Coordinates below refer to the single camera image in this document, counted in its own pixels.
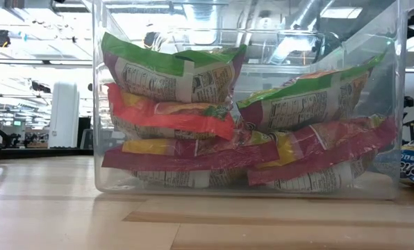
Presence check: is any orange ramen packet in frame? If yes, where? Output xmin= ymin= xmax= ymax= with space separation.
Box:
xmin=106 ymin=82 xmax=236 ymax=142

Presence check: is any red yellow ramen packet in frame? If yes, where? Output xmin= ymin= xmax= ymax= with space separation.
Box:
xmin=247 ymin=114 xmax=398 ymax=194
xmin=101 ymin=130 xmax=281 ymax=189

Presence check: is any green ramen packet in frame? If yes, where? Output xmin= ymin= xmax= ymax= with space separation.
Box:
xmin=236 ymin=51 xmax=387 ymax=133
xmin=101 ymin=31 xmax=248 ymax=104

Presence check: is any large clear plastic bin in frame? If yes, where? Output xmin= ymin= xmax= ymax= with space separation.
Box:
xmin=91 ymin=0 xmax=408 ymax=201

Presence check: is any white building column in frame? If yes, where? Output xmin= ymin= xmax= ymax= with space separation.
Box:
xmin=49 ymin=81 xmax=80 ymax=149

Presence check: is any black ceiling-mounted device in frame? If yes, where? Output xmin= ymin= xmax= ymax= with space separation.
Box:
xmin=0 ymin=29 xmax=12 ymax=49

